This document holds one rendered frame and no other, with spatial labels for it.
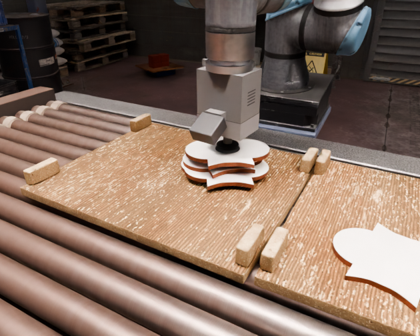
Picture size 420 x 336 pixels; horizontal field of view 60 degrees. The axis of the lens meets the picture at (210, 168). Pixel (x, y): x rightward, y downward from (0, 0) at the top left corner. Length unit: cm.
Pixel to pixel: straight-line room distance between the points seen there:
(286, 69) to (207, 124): 53
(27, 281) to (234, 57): 40
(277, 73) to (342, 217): 58
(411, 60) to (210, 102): 479
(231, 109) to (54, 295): 35
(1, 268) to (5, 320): 9
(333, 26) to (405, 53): 433
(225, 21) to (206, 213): 27
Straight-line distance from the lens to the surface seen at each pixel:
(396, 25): 525
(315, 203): 59
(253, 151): 63
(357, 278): 46
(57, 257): 53
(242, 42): 55
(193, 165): 62
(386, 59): 529
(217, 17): 55
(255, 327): 44
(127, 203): 58
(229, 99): 56
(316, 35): 100
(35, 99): 116
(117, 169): 68
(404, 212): 62
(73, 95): 123
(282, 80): 105
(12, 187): 74
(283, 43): 104
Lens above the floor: 125
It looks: 28 degrees down
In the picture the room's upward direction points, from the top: straight up
